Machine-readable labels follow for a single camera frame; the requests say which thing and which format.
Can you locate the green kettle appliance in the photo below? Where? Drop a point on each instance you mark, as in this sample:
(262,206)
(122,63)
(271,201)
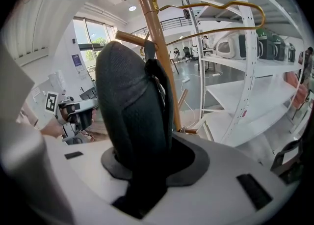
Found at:
(265,44)
(291,53)
(279,48)

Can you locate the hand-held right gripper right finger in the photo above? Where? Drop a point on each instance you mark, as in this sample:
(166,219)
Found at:
(208,202)

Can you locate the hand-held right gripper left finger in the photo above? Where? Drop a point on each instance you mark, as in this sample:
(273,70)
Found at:
(24,157)

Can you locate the large glass window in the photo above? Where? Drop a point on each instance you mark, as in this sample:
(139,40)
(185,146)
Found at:
(94,37)

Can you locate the white appliance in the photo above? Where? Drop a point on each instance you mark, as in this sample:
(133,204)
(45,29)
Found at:
(230,46)

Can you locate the white metal shelf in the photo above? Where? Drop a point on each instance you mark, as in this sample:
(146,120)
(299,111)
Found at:
(245,84)

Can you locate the brown wooden coat rack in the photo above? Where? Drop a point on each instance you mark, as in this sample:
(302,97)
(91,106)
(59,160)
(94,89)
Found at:
(153,35)

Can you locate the person's left forearm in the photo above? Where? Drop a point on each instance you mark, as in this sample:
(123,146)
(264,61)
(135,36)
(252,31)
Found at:
(52,129)

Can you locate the white power strip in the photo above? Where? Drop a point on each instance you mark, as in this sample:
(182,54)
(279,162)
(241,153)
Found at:
(186,80)

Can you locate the person's left hand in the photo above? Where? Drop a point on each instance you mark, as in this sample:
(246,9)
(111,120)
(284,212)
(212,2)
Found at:
(67,113)

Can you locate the black mezzanine railing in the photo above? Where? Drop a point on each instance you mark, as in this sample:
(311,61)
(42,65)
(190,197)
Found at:
(171,23)

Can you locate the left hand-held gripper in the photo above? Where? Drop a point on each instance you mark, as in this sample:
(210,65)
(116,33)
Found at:
(51,102)

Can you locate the purple wall poster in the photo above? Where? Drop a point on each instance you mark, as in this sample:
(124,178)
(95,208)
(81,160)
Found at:
(78,63)

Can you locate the round ceiling light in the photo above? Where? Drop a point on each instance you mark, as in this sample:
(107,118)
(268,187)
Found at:
(132,8)

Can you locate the pink cloth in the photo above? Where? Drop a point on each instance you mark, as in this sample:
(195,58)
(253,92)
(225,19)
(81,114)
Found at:
(295,89)

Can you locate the black office chair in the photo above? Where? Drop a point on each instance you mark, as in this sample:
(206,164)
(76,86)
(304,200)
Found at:
(292,155)

